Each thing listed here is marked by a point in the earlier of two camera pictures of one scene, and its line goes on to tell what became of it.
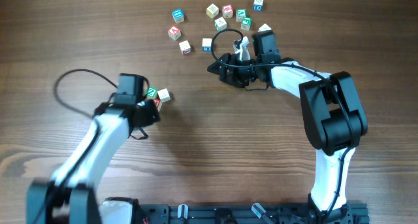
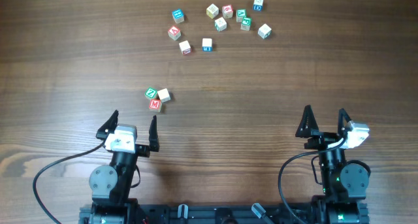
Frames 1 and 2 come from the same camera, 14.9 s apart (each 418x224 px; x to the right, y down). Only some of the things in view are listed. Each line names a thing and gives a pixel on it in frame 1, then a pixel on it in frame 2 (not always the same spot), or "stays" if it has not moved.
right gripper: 228,72 → 325,136
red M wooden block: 158,104 stays
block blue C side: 258,3 stays
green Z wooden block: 151,91 stays
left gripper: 149,113 → 141,149
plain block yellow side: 164,95 stays
